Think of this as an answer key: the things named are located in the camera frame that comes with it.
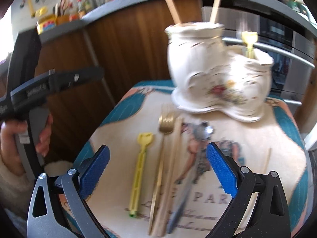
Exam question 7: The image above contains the silver metal spoon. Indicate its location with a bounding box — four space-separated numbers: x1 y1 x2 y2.
166 121 213 234

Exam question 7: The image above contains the yellow plastic utensil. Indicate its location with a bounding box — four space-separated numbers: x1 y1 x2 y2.
241 31 258 59
128 133 154 218

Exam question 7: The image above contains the gold metal fork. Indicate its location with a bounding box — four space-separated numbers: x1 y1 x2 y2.
148 104 175 235

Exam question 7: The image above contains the person left hand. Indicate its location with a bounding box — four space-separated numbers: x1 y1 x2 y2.
0 112 54 176

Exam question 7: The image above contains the yellow labelled condiment jar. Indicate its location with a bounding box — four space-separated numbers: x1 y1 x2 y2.
36 14 56 35

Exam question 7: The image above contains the wooden cabinet door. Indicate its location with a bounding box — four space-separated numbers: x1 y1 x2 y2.
34 0 204 159

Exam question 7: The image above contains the red cap sauce bottle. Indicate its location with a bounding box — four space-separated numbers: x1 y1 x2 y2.
77 0 85 18

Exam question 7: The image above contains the quilted horse print mat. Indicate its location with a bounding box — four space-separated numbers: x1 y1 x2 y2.
74 81 313 237

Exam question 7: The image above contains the white floral ceramic utensil holder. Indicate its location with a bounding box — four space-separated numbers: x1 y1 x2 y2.
165 22 274 123

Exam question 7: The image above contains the stainless steel oven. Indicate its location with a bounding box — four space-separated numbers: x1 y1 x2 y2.
201 6 317 115

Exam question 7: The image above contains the grey speckled countertop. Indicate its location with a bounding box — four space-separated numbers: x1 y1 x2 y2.
39 0 316 44

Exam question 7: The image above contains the green kettle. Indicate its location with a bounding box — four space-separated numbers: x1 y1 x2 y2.
287 0 310 22

